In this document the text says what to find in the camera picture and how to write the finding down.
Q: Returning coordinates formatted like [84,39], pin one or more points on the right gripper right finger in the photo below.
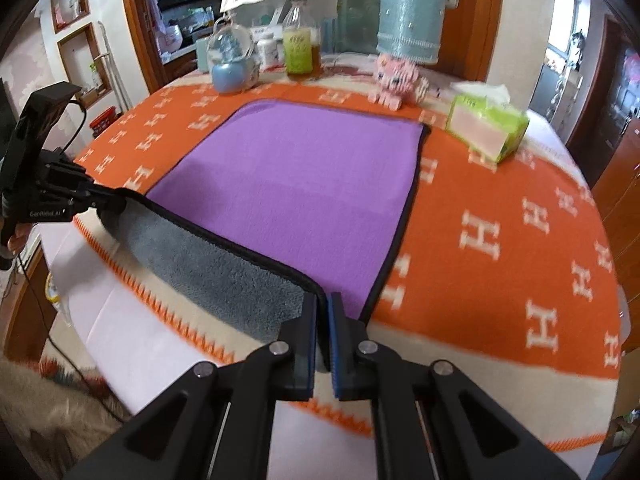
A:
[431,421]

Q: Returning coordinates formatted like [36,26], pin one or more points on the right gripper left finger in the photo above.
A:
[213,422]

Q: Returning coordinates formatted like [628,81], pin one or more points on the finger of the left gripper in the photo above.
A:
[101,198]

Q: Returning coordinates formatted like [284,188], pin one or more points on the purple and grey towel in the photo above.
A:
[280,201]

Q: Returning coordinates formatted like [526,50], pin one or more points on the orange H-pattern tablecloth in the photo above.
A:
[504,268]

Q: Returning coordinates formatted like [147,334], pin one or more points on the mint green cup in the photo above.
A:
[201,55]

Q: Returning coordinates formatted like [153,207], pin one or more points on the blue snow globe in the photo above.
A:
[230,55]

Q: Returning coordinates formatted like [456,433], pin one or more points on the small white pill bottle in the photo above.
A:
[267,51]

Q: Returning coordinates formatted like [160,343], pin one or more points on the glass bottle green label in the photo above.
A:
[301,38]

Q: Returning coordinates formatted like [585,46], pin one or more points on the pink block pig toy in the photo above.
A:
[397,82]

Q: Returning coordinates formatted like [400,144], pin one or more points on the green tissue pack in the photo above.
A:
[482,116]

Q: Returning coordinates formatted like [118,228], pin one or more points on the light blue table lamp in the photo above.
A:
[411,29]

